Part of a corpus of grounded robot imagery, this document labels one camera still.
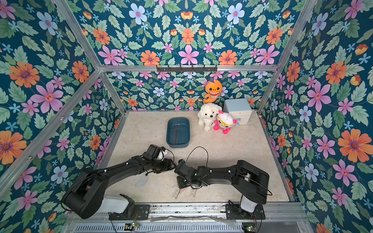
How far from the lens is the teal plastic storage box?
39.5 inches

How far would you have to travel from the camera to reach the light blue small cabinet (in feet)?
3.31

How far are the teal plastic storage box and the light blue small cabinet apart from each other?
1.00ft
